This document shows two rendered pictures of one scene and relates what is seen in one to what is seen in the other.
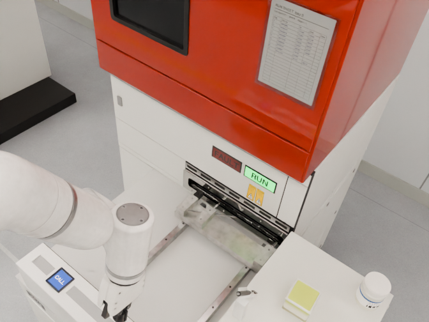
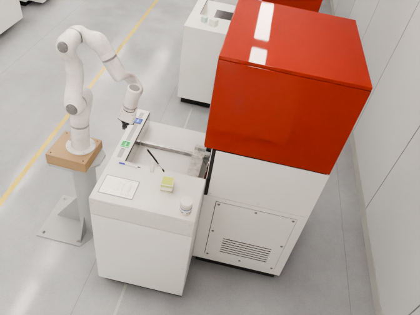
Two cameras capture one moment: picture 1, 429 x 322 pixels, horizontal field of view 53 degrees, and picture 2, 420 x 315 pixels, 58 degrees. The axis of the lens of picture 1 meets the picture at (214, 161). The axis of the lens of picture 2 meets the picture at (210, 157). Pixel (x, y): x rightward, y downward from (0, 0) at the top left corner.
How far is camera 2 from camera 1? 1.82 m
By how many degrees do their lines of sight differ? 42
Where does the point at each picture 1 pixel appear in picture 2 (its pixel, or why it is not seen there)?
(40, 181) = (104, 45)
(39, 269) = (139, 115)
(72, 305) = (130, 127)
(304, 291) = (169, 180)
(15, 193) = (97, 42)
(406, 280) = not seen: outside the picture
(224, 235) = (194, 165)
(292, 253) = (192, 181)
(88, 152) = not seen: hidden behind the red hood
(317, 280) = (184, 192)
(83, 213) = (111, 64)
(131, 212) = (134, 87)
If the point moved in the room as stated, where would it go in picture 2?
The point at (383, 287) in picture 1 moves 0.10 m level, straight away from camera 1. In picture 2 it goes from (185, 202) to (202, 208)
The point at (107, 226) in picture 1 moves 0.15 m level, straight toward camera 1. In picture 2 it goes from (117, 75) to (94, 84)
